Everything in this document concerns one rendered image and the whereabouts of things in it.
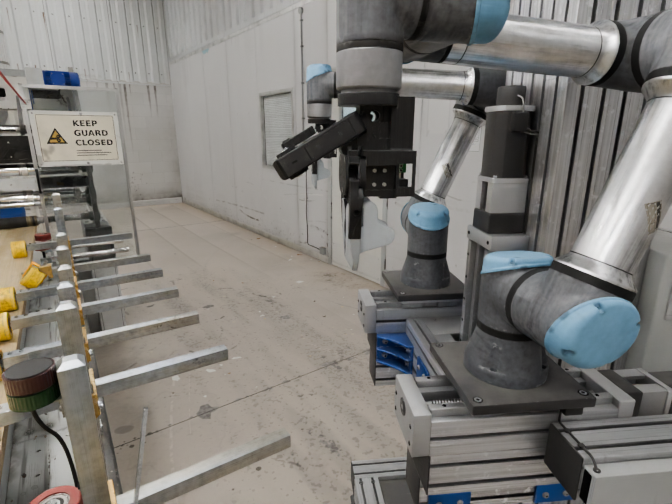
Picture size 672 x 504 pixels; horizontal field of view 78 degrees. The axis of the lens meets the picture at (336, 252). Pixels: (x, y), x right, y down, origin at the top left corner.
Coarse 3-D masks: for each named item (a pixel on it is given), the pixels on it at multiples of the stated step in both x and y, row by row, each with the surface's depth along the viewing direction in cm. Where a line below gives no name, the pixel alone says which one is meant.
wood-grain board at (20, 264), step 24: (0, 240) 233; (24, 240) 233; (0, 264) 190; (24, 264) 190; (24, 288) 161; (24, 312) 145; (0, 384) 99; (0, 432) 83; (0, 456) 78; (0, 480) 75
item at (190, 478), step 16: (272, 432) 89; (240, 448) 85; (256, 448) 85; (272, 448) 87; (208, 464) 81; (224, 464) 81; (240, 464) 83; (160, 480) 77; (176, 480) 77; (192, 480) 78; (208, 480) 80; (128, 496) 73; (144, 496) 73; (160, 496) 75; (176, 496) 77
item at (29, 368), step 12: (36, 360) 59; (48, 360) 59; (12, 372) 56; (24, 372) 56; (36, 372) 56; (12, 396) 55; (24, 396) 55; (60, 396) 59; (60, 408) 59; (36, 420) 59; (48, 432) 60; (72, 468) 62
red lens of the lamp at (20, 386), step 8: (40, 376) 55; (48, 376) 57; (56, 376) 58; (8, 384) 54; (16, 384) 54; (24, 384) 54; (32, 384) 55; (40, 384) 56; (48, 384) 57; (8, 392) 55; (16, 392) 54; (24, 392) 55; (32, 392) 55
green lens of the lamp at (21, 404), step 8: (56, 384) 58; (40, 392) 56; (48, 392) 57; (56, 392) 58; (8, 400) 55; (16, 400) 55; (24, 400) 55; (32, 400) 55; (40, 400) 56; (48, 400) 57; (16, 408) 55; (24, 408) 55; (32, 408) 56
